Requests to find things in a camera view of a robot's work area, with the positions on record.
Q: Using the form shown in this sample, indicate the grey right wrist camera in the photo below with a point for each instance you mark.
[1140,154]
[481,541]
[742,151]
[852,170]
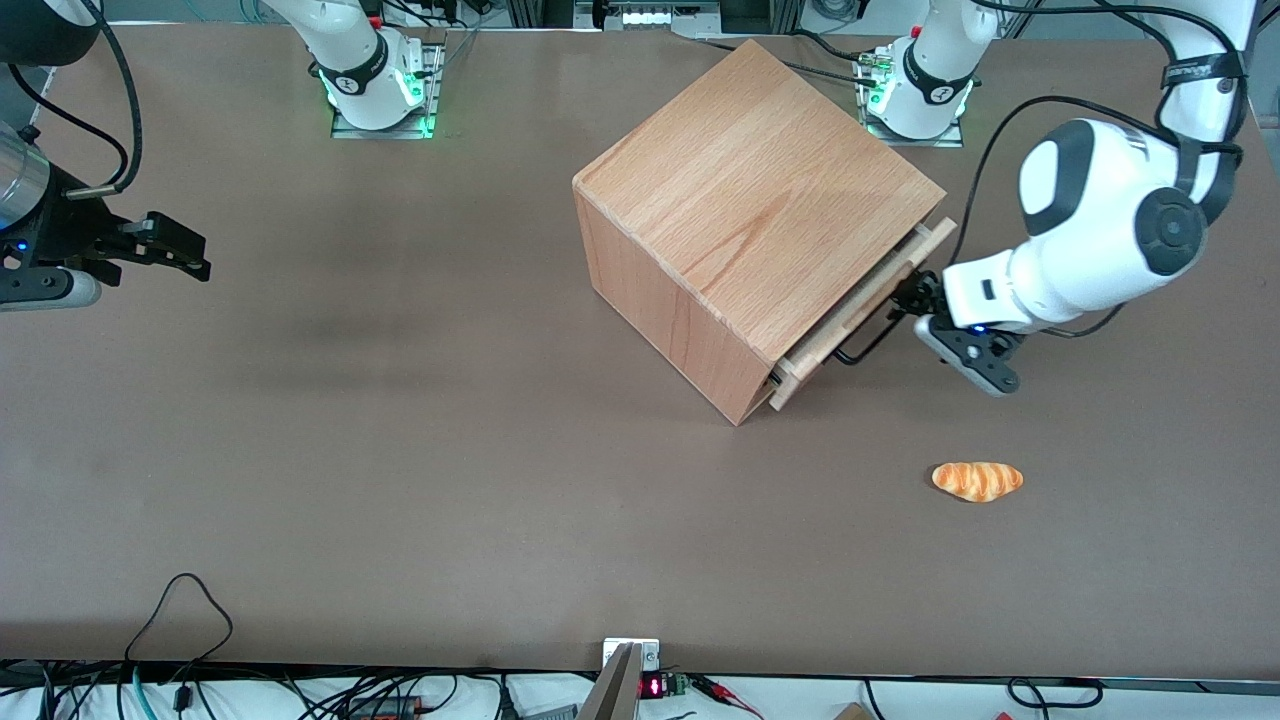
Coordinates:
[45,290]

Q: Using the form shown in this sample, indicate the tan wedge-shaped board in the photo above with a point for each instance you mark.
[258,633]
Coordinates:
[612,690]

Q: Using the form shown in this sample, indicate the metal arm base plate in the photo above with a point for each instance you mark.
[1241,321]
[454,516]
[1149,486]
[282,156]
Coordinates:
[435,95]
[948,138]

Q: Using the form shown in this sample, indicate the orange toy bread roll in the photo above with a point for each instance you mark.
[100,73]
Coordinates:
[978,480]

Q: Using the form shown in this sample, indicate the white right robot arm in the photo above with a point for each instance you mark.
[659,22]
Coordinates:
[365,90]

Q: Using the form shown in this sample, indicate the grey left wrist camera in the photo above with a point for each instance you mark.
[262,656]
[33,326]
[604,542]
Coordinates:
[975,360]

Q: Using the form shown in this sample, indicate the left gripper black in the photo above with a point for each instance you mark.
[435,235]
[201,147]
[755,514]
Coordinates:
[916,296]

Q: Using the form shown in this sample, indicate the wooden drawer cabinet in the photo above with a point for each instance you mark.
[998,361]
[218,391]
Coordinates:
[740,190]

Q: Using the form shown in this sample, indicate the small red display module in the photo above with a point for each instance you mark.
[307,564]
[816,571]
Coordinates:
[655,686]

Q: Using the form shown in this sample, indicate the small cardboard piece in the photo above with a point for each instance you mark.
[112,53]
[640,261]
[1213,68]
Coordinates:
[852,712]

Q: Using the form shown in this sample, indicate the red clip lead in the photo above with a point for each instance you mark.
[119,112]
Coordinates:
[725,690]

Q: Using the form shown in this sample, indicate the orange black device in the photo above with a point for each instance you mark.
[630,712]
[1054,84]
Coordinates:
[385,710]

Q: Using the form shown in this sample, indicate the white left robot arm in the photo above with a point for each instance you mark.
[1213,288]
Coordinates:
[1100,230]

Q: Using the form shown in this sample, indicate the silver metal bracket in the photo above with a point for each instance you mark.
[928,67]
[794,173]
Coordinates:
[650,650]

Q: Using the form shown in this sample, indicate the white lit device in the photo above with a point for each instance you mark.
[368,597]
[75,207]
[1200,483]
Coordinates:
[665,14]

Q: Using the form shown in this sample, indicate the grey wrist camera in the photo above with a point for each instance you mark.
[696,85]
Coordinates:
[45,290]
[975,360]

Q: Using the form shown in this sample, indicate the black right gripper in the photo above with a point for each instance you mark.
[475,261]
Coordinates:
[72,228]

